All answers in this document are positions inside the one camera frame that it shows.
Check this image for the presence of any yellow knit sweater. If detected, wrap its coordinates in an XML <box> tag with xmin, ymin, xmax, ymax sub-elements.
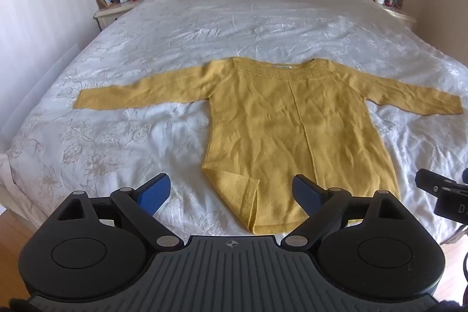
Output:
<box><xmin>74</xmin><ymin>57</ymin><xmax>462</xmax><ymax>235</ymax></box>

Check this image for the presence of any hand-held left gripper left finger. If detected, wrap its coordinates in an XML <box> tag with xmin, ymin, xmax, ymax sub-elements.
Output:
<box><xmin>57</xmin><ymin>173</ymin><xmax>185</xmax><ymax>250</ymax></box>

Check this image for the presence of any cream nightstand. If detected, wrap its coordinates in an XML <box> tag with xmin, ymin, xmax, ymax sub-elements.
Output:
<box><xmin>93</xmin><ymin>0</ymin><xmax>147</xmax><ymax>32</ymax></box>
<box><xmin>382</xmin><ymin>3</ymin><xmax>418</xmax><ymax>31</ymax></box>

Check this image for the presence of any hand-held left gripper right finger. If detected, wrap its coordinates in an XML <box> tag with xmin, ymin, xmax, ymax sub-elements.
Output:
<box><xmin>280</xmin><ymin>174</ymin><xmax>403</xmax><ymax>249</ymax></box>

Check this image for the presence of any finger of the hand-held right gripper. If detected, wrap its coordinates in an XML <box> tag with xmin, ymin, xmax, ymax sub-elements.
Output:
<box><xmin>416</xmin><ymin>168</ymin><xmax>458</xmax><ymax>198</ymax></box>

